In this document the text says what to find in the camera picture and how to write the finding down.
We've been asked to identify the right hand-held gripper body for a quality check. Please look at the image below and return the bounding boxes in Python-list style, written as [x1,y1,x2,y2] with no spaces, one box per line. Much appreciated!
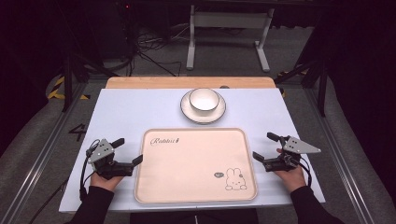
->
[262,135,322,173]

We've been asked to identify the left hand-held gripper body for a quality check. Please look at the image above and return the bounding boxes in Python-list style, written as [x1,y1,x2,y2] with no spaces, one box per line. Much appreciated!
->
[87,138,135,180]

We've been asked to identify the person's left hand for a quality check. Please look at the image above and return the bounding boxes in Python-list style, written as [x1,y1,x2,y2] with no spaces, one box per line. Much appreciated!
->
[90,172,125,192]

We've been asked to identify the person's right hand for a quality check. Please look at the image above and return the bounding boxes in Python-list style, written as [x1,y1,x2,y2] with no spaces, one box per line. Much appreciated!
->
[274,147,307,194]

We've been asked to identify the black floor tape mark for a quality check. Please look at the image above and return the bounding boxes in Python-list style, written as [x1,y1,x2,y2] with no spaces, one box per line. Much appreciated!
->
[68,123,88,143]

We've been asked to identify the pink tray with rabbit print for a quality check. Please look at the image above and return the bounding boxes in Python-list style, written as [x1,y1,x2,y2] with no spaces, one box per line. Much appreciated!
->
[134,127,259,204]

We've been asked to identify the black tripod stand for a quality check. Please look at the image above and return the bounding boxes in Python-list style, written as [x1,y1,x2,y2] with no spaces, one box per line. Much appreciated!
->
[274,58,329,118]
[60,51,120,113]

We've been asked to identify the white plate with dark rim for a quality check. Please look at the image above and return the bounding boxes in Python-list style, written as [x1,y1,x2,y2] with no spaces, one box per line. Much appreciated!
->
[179,89,227,125]

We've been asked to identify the yellow and black floor tape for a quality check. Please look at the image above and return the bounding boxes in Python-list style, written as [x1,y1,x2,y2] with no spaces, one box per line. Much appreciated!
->
[46,76,92,101]

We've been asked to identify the white bowl with dark rim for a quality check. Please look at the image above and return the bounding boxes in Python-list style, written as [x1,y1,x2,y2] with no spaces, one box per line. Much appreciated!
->
[188,88,220,114]

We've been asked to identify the person's lap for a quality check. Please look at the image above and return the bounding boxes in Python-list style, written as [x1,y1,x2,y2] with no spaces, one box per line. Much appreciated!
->
[129,208,260,224]

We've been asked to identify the white metal stand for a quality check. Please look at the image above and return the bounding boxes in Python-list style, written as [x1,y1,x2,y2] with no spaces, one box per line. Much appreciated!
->
[186,4,276,73]

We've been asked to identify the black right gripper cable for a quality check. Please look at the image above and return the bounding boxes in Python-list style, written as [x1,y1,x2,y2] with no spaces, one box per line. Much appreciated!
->
[298,157,313,188]

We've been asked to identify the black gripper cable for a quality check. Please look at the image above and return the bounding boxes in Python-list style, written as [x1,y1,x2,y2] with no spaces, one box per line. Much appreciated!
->
[298,157,313,188]
[78,138,101,202]

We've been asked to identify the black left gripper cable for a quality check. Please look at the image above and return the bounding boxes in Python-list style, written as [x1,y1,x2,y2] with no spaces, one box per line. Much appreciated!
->
[78,138,101,202]

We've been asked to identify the aluminium frame rail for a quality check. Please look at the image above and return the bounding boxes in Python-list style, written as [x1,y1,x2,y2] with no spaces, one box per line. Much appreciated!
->
[0,82,90,224]
[303,87,376,224]

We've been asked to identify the black cables on floor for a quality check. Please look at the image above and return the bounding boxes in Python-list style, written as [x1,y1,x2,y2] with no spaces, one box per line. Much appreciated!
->
[129,23,194,77]

